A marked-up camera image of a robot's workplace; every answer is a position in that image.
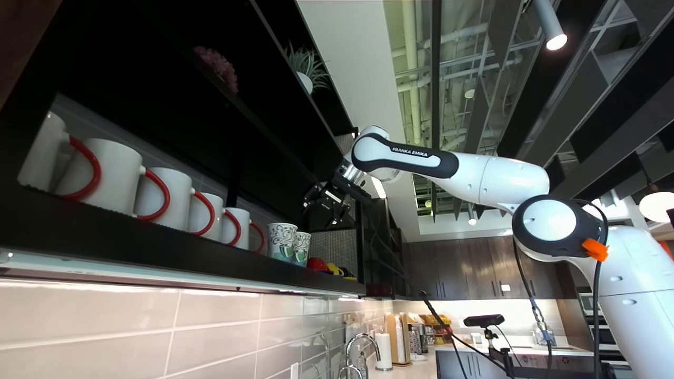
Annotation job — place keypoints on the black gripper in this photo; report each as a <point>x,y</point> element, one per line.
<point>329,206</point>

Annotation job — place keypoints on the potted green plant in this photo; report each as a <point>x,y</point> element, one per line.
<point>308,69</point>

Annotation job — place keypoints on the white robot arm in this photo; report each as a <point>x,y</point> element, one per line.
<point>627,269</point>

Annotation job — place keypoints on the patterned paper coffee cup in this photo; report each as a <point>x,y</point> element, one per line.
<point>302,250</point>
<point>282,240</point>

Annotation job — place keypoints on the white paper towel roll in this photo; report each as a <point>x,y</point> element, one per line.
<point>385,353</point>

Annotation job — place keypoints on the black camera on stand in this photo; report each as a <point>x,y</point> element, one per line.
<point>484,321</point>

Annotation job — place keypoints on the white mug red handle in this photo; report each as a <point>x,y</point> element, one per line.
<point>237,229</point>
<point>163,197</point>
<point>206,216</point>
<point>103,173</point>

